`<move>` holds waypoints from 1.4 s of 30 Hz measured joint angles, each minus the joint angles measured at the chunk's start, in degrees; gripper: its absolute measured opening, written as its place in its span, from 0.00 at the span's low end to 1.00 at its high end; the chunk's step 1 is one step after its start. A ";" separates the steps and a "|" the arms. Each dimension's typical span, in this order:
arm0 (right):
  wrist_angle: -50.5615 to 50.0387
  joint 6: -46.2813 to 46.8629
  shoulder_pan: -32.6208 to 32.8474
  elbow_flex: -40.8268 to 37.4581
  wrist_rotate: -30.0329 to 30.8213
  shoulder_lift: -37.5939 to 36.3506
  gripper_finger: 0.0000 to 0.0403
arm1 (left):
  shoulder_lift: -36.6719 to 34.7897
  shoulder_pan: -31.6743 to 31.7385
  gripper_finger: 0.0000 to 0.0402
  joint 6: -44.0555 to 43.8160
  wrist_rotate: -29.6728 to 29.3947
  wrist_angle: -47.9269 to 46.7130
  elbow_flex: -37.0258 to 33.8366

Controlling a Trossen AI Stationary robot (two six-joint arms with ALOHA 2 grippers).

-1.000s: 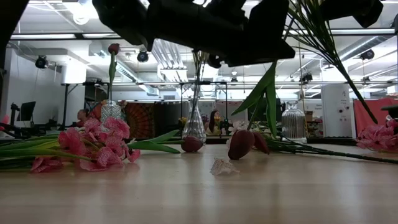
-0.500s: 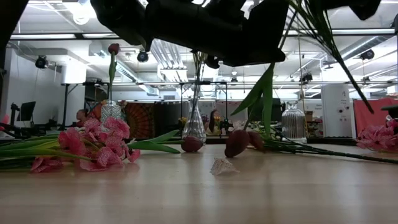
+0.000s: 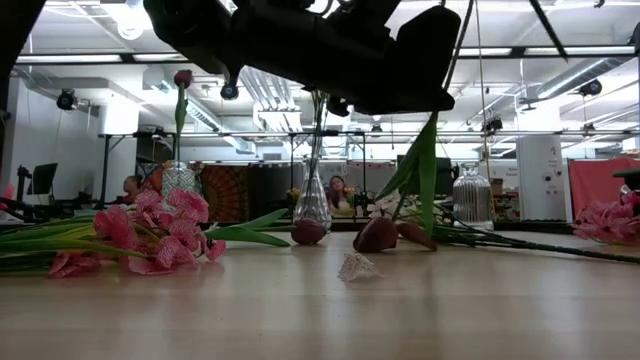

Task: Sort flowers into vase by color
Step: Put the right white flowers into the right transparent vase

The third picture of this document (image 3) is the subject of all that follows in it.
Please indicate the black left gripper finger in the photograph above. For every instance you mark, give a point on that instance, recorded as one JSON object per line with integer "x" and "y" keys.
{"x": 430, "y": 60}

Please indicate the ribbed glass bottle vase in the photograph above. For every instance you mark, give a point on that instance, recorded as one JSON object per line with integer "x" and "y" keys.
{"x": 471, "y": 195}

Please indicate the tall slender glass vase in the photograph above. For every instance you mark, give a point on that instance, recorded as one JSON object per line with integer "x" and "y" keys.
{"x": 312, "y": 200}

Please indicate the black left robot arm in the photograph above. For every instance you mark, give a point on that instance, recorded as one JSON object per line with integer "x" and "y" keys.
{"x": 190, "y": 30}

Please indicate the background black robot arm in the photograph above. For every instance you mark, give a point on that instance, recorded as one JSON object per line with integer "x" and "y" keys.
{"x": 362, "y": 202}

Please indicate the diamond-pattern glass vase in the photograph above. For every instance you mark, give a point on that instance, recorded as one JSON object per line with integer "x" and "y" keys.
{"x": 177, "y": 180}

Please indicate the black ceiling spotlight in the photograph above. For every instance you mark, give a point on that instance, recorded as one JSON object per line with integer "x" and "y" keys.
{"x": 229, "y": 92}
{"x": 66, "y": 100}
{"x": 591, "y": 87}
{"x": 494, "y": 125}

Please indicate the large black monitor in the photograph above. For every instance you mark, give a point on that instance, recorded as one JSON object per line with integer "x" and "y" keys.
{"x": 445, "y": 175}

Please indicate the person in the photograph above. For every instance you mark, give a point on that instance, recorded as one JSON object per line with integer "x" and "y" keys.
{"x": 132, "y": 187}
{"x": 340, "y": 192}

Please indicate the white round column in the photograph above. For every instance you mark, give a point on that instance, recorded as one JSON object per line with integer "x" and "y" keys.
{"x": 542, "y": 170}

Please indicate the orange patterned tapestry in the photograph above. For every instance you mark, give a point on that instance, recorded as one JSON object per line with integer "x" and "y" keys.
{"x": 225, "y": 192}

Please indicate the orange fabric partition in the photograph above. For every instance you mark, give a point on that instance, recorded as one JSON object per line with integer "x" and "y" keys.
{"x": 595, "y": 180}

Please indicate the small fallen petal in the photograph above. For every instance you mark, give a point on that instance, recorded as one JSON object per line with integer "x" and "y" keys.
{"x": 357, "y": 268}

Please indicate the small black monitor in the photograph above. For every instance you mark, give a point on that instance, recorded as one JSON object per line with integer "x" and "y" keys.
{"x": 42, "y": 177}

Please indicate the black aluminium table frame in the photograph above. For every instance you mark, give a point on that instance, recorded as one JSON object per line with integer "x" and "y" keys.
{"x": 525, "y": 226}

